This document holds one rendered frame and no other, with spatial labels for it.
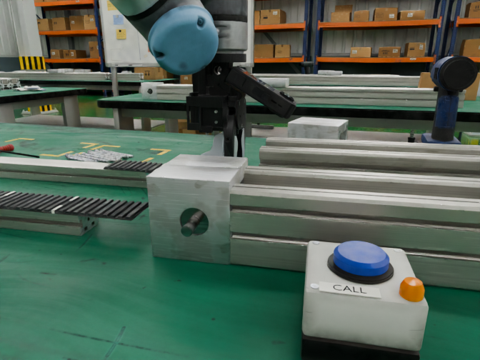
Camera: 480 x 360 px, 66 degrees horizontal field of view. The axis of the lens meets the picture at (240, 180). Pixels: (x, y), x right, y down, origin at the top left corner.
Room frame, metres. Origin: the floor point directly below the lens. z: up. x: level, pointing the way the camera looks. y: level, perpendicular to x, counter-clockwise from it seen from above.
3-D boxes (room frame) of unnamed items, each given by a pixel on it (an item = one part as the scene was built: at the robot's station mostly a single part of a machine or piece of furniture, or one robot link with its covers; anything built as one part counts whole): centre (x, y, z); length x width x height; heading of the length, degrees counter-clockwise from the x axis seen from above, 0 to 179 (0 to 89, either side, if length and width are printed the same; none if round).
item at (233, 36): (0.60, 0.03, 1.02); 0.08 x 0.08 x 0.05
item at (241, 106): (0.60, 0.03, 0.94); 0.09 x 0.08 x 0.12; 78
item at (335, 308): (0.25, -0.09, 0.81); 0.10 x 0.08 x 0.06; 168
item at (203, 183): (0.40, 0.05, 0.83); 0.12 x 0.09 x 0.10; 168
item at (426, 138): (0.75, -0.41, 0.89); 0.20 x 0.08 x 0.22; 161
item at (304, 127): (0.73, -0.15, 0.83); 0.11 x 0.10 x 0.10; 153
